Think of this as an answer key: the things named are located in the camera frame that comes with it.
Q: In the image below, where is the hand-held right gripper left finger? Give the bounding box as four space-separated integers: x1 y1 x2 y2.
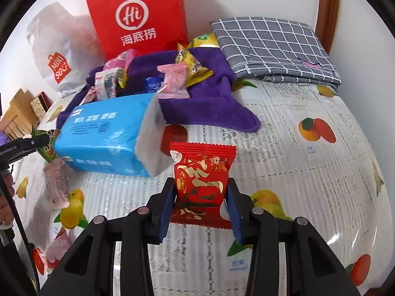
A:
39 177 177 296

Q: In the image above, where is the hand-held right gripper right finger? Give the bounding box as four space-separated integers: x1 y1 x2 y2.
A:
227 180 361 296

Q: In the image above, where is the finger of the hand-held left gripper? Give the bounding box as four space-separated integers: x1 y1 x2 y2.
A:
18 135 52 160

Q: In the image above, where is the green snack packet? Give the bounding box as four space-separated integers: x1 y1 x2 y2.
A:
31 126 61 163

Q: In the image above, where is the red gold snack packet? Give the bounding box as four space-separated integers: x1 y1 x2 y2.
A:
169 141 237 230

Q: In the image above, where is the person's left hand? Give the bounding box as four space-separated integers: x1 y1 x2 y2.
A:
0 173 15 226

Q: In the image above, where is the wooden cabinet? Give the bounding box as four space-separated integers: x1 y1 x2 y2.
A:
0 89 35 139

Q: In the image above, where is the patterned cardboard box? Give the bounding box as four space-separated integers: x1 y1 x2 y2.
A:
30 92 50 119

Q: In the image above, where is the pale pink snack packet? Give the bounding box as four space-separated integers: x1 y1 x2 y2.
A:
43 160 70 209

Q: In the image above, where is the blue tissue pack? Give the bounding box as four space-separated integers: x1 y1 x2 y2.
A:
54 94 173 178

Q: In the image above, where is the pale cream snack packet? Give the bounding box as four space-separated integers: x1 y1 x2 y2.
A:
79 88 97 106

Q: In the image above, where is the fruit print bed cover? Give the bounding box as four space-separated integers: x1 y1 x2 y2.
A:
9 77 395 296

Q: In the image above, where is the white barcode snack packet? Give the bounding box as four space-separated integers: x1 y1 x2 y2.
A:
94 68 124 100

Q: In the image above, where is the white plastic shopping bag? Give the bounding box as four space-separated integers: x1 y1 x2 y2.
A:
26 1 105 94

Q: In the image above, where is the pink white snack packet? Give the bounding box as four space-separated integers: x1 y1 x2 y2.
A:
40 231 75 272

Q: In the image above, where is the small yellow snack packet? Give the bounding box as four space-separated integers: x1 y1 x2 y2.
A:
117 68 129 89

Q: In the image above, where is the purple towel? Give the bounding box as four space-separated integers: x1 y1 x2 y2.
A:
56 48 262 133

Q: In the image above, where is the red paper bag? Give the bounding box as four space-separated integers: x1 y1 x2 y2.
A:
85 0 189 60

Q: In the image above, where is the grey checked folded cloth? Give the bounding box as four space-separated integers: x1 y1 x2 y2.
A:
209 16 342 87

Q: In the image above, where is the yellow green-label snack packet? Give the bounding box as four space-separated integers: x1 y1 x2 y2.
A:
187 33 221 49

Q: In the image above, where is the wooden headboard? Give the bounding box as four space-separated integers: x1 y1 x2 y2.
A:
315 0 340 56

